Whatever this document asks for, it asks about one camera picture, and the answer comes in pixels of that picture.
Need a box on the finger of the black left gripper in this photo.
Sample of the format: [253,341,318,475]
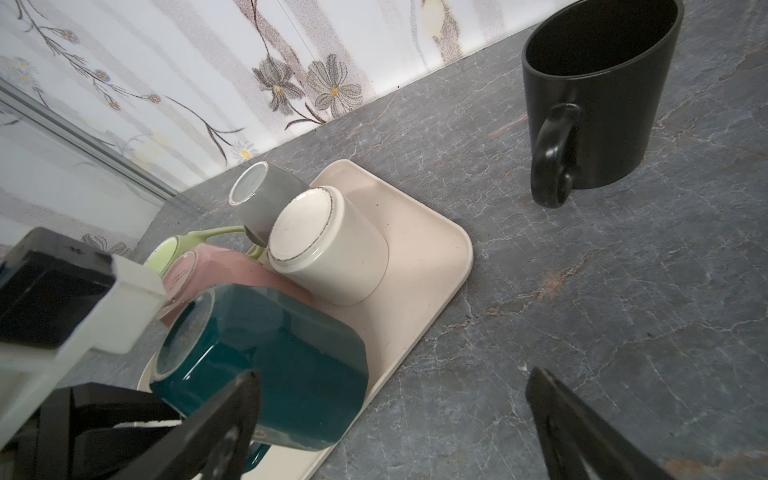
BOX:
[11,382,181,479]

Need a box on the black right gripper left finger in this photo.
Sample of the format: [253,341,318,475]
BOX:
[113,370,261,479]

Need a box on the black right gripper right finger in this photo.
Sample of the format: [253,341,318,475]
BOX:
[526,367,671,479]

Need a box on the dark teal mug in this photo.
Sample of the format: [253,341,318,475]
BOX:
[150,284,369,471]

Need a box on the black mug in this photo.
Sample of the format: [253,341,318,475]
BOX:
[522,0,684,209]

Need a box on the pink mug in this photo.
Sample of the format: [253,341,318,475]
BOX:
[156,244,312,327]

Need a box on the light green mug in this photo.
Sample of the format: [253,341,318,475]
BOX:
[143,225,270,278]

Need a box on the cream white mug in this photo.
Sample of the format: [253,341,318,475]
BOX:
[267,186,389,306]

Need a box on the grey mug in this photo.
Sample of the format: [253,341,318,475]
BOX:
[228,161,310,247]

